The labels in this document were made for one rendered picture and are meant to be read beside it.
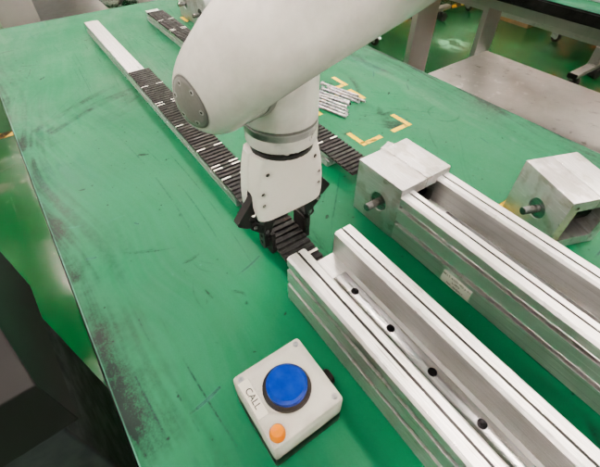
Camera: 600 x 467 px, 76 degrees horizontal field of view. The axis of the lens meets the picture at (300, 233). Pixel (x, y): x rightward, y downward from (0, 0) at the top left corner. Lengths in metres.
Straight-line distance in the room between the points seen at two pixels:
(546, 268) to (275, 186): 0.35
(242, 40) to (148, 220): 0.43
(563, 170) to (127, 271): 0.64
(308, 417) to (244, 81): 0.29
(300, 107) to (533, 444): 0.38
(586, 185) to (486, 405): 0.35
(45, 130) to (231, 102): 0.71
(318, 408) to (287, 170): 0.26
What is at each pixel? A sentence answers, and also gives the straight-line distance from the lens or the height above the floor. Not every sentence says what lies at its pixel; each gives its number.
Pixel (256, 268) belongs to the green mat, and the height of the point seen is 0.78.
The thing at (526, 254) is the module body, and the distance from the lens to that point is 0.57.
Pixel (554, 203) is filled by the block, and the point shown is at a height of 0.85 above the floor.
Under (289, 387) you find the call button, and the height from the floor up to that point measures 0.85.
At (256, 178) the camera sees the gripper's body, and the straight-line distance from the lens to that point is 0.45.
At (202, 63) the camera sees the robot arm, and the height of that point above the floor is 1.10.
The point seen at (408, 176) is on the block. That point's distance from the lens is 0.57.
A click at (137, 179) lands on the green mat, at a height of 0.78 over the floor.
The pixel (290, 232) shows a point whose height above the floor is 0.80.
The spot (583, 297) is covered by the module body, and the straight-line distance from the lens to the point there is 0.56.
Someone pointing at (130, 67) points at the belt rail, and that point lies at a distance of 1.11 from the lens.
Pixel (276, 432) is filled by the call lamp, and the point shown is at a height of 0.85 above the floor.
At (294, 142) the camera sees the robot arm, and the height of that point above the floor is 0.99.
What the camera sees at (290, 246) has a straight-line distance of 0.55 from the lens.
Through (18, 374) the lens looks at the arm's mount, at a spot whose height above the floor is 0.88.
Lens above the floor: 1.21
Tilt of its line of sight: 47 degrees down
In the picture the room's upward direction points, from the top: straight up
